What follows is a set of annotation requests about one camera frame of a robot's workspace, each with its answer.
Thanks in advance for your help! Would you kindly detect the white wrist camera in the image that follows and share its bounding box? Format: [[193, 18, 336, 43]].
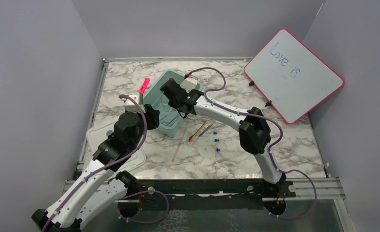
[[180, 77, 198, 92], [123, 92, 144, 113]]

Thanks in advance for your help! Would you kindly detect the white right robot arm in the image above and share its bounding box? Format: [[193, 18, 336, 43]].
[[160, 80, 286, 197]]

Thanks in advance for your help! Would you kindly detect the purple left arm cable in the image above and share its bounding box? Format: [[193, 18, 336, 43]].
[[41, 94, 170, 232]]

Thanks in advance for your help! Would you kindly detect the teal plastic bin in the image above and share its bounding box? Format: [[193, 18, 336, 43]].
[[143, 69, 184, 137]]

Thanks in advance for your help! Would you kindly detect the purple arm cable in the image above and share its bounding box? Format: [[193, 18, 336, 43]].
[[184, 67, 318, 221], [41, 94, 170, 232]]

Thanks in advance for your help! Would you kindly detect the white plastic bin lid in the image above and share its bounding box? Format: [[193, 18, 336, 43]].
[[86, 124, 146, 177]]

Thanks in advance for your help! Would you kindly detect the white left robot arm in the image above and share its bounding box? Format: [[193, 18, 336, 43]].
[[31, 104, 160, 232]]

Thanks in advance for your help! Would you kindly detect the pink framed whiteboard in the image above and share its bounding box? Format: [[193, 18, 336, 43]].
[[244, 29, 345, 124]]

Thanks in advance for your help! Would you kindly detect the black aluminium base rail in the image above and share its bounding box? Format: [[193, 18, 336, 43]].
[[116, 171, 296, 212]]

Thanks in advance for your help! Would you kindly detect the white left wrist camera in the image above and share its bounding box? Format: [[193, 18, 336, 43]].
[[123, 92, 144, 113]]

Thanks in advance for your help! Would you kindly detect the pink highlighter marker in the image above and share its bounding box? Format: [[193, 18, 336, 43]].
[[139, 77, 150, 94]]

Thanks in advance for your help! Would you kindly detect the red yellow green spatula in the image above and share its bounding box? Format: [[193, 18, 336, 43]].
[[188, 121, 207, 142]]

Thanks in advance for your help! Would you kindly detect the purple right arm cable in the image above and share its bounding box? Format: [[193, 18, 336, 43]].
[[184, 67, 318, 221]]

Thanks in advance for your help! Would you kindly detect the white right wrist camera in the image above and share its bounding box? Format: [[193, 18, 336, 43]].
[[180, 77, 198, 92]]

